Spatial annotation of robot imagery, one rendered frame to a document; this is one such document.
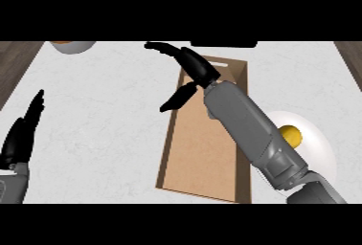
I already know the white bowl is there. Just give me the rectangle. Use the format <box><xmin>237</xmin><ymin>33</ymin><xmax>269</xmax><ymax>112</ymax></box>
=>
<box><xmin>49</xmin><ymin>41</ymin><xmax>98</xmax><ymax>56</ymax></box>

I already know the brown cardboard box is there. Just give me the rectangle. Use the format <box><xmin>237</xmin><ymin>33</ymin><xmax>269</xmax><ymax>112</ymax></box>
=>
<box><xmin>154</xmin><ymin>55</ymin><xmax>253</xmax><ymax>205</ymax></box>

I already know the white round plate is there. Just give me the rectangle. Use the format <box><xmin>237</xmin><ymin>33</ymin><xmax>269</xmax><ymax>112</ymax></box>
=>
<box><xmin>253</xmin><ymin>110</ymin><xmax>338</xmax><ymax>197</ymax></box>

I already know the yellow cupcake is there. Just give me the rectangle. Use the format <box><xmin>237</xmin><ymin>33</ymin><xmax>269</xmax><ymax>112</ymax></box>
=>
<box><xmin>278</xmin><ymin>124</ymin><xmax>305</xmax><ymax>150</ymax></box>

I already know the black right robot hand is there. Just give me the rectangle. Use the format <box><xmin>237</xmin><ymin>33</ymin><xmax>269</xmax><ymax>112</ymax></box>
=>
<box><xmin>143</xmin><ymin>41</ymin><xmax>222</xmax><ymax>114</ymax></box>

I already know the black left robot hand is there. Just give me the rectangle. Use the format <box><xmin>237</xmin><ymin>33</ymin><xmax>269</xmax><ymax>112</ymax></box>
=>
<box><xmin>0</xmin><ymin>89</ymin><xmax>47</xmax><ymax>171</ymax></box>

